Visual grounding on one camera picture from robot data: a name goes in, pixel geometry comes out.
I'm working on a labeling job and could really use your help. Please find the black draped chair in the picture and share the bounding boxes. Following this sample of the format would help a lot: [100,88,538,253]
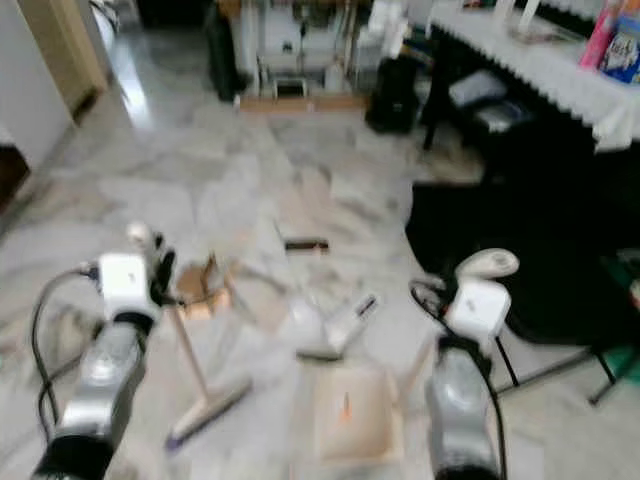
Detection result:
[405,150,640,407]

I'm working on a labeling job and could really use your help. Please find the wooden door frame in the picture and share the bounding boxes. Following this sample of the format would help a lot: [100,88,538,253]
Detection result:
[18,0,112,117]

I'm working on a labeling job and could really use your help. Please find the dark wooden staircase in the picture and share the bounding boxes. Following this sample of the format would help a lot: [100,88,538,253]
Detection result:
[0,145,32,213]

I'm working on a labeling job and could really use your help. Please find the torn brown cardboard piece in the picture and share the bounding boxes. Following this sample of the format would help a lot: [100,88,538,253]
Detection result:
[170,255,237,322]

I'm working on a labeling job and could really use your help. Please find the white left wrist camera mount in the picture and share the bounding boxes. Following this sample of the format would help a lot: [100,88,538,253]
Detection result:
[97,252,154,317]

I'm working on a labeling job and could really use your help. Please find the white shelf unit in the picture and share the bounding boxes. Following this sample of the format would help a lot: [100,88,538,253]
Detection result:
[220,0,411,98]

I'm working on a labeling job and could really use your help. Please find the beige broom purple bristles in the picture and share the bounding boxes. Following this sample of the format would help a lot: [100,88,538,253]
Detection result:
[127,222,255,449]

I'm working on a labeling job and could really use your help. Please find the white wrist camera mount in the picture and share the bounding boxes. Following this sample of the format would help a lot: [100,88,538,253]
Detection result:
[97,252,154,317]
[445,278,512,342]

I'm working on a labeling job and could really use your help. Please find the table with white cloth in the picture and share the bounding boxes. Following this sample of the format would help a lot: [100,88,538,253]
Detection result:
[425,0,640,153]

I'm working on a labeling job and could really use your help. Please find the pink bottle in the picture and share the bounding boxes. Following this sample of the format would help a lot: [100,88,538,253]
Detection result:
[578,0,624,72]

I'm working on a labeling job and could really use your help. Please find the long wooden plank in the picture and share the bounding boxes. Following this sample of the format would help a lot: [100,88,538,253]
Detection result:
[238,93,370,113]

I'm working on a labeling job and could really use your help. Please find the white crumpled paper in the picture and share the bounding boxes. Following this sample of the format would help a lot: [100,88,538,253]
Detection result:
[280,300,327,342]

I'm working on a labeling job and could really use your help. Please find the black stool with cushion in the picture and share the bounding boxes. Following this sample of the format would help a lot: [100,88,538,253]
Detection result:
[425,65,537,153]

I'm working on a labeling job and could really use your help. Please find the beige long-handled dustpan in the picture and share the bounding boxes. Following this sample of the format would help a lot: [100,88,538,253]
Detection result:
[310,247,522,464]

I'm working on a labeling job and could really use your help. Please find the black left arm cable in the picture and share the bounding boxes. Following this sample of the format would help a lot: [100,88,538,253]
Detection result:
[30,263,102,443]

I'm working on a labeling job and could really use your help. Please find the black bag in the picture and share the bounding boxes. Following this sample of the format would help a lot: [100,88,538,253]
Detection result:
[365,55,422,135]

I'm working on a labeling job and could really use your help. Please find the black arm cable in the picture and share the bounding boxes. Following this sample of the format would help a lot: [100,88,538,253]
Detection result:
[30,263,102,443]
[408,276,511,480]

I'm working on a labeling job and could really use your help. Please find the blue printed box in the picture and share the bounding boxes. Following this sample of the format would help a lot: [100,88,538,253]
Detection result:
[600,15,640,87]

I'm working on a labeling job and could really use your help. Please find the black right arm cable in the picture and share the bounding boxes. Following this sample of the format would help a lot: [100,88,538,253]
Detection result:
[408,276,511,480]

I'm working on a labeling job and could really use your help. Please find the long white box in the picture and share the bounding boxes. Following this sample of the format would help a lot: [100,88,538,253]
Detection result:
[325,292,382,356]

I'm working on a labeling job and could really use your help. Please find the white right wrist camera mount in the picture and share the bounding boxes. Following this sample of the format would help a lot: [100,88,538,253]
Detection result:
[445,278,512,342]

